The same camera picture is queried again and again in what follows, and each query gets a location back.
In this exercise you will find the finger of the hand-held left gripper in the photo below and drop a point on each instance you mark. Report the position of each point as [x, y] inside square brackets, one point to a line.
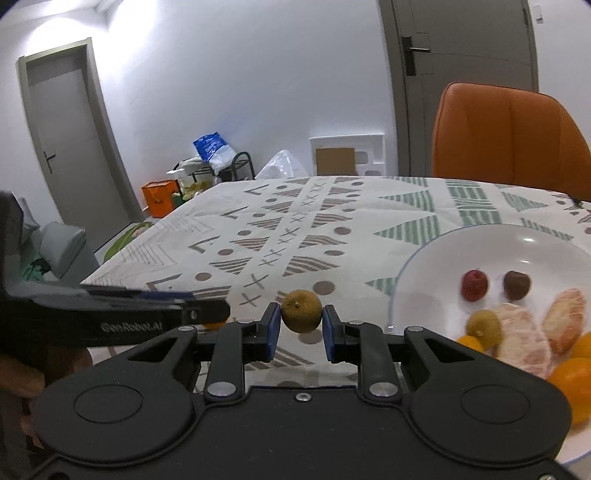
[207, 311]
[152, 294]

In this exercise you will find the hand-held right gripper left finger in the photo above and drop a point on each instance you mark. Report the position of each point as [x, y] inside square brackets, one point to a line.
[272, 332]

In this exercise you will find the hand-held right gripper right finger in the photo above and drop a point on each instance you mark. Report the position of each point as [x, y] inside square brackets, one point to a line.
[330, 334]

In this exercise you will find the small orange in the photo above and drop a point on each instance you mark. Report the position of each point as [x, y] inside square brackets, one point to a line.
[470, 342]
[581, 347]
[213, 326]

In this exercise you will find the brown-green round fruit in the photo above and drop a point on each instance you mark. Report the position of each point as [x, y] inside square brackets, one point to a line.
[300, 311]

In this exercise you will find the dark red passion fruit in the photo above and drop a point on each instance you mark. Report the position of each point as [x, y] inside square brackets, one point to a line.
[474, 285]
[516, 285]

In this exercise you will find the white plate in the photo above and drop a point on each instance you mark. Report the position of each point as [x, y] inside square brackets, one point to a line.
[461, 249]

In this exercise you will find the large peeled pomelo piece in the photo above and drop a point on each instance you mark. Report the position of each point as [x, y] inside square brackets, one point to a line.
[521, 337]

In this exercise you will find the peeled pomelo segment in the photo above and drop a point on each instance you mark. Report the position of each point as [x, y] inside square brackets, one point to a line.
[563, 321]

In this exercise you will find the large orange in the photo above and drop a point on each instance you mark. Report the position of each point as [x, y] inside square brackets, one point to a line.
[572, 385]

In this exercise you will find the person's left hand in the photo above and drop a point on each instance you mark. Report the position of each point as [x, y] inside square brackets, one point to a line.
[27, 374]

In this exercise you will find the green floor mat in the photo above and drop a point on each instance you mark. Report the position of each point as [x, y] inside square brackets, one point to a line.
[129, 233]

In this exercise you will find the grey sofa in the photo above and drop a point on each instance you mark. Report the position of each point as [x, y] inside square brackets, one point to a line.
[62, 249]

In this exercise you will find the orange box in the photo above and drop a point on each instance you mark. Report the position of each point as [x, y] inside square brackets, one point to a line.
[159, 198]

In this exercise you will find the patterned tablecloth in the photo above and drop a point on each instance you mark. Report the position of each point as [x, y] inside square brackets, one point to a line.
[323, 221]

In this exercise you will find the black metal rack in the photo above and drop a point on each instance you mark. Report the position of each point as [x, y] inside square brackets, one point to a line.
[242, 166]

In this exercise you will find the yellow-green round fruit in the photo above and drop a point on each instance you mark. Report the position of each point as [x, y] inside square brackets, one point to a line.
[485, 325]

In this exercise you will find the blue plastic bag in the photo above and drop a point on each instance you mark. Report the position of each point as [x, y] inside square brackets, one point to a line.
[212, 146]

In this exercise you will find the clear plastic bag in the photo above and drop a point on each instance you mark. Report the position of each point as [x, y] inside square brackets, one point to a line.
[281, 166]

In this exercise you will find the brown cardboard sheet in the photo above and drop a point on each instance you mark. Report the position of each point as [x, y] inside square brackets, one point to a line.
[334, 161]

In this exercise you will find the white foam packaging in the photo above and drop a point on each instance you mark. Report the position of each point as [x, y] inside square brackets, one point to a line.
[369, 147]

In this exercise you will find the orange chair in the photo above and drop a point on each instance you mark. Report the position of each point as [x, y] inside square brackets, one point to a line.
[508, 138]

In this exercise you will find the black door lock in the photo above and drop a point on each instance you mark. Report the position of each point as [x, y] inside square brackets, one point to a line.
[408, 55]

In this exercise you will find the white wall switch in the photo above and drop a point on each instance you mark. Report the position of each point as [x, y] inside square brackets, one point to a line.
[538, 12]

